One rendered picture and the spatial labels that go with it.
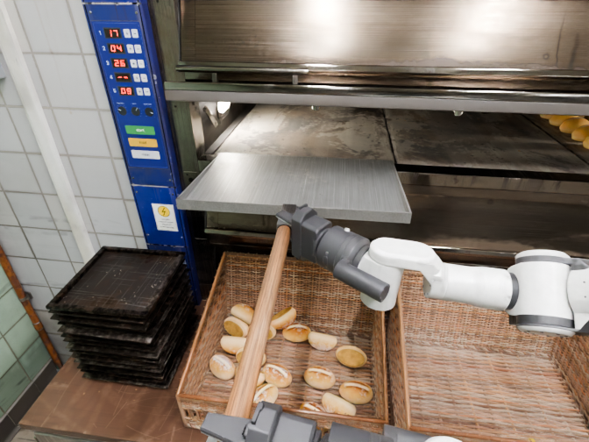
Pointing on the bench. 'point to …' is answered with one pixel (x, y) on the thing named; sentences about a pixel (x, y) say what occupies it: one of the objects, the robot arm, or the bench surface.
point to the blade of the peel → (300, 187)
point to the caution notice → (165, 217)
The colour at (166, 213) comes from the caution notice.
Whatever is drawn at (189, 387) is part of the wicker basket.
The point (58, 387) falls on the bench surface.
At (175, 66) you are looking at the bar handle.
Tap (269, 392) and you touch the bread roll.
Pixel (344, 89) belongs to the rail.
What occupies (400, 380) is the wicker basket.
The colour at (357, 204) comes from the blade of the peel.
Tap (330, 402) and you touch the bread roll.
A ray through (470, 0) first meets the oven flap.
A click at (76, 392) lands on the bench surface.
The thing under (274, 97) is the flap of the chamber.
